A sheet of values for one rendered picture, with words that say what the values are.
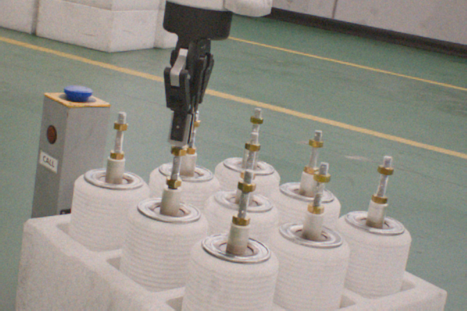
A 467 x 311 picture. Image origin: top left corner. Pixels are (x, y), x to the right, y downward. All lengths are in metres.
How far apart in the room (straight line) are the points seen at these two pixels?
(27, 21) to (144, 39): 0.53
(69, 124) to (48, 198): 0.12
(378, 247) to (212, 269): 0.25
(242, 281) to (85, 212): 0.26
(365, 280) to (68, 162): 0.44
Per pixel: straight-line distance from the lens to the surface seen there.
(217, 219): 1.02
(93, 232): 1.04
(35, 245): 1.09
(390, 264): 1.04
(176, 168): 0.96
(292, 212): 1.10
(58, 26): 3.79
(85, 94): 1.19
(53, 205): 1.21
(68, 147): 1.18
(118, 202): 1.03
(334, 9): 6.30
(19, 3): 3.93
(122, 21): 3.70
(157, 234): 0.94
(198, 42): 0.90
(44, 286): 1.08
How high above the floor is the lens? 0.57
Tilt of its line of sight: 13 degrees down
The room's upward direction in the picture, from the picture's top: 9 degrees clockwise
